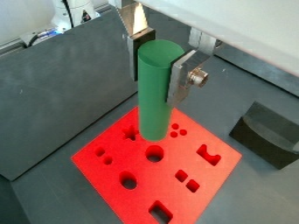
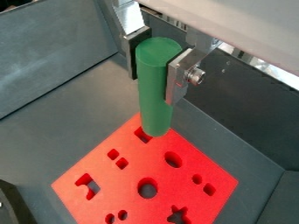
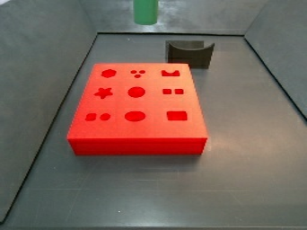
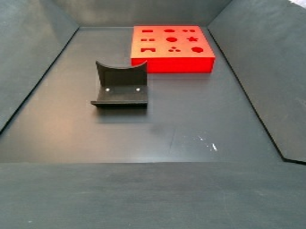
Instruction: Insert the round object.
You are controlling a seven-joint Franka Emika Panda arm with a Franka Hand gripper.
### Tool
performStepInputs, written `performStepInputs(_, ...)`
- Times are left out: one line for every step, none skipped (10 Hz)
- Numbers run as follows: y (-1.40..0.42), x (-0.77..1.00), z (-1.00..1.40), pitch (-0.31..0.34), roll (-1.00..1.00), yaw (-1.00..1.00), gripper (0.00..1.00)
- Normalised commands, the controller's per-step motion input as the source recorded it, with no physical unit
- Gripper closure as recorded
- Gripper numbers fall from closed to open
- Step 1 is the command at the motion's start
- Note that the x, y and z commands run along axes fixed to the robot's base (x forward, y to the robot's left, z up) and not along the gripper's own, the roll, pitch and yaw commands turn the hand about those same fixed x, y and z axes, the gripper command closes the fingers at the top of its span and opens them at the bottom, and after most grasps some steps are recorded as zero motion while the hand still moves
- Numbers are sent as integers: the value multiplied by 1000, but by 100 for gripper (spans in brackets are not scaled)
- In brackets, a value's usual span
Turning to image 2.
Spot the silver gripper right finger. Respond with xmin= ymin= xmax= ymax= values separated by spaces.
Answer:
xmin=165 ymin=27 xmax=222 ymax=105

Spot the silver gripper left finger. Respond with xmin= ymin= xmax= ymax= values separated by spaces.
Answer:
xmin=113 ymin=0 xmax=153 ymax=80

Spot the green cylinder peg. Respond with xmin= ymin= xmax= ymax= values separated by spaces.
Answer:
xmin=135 ymin=37 xmax=183 ymax=137

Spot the red shape sorter block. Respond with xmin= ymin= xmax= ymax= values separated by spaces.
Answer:
xmin=51 ymin=115 xmax=239 ymax=224

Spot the black curved holder stand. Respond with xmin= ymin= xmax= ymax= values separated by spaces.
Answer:
xmin=0 ymin=179 xmax=38 ymax=224

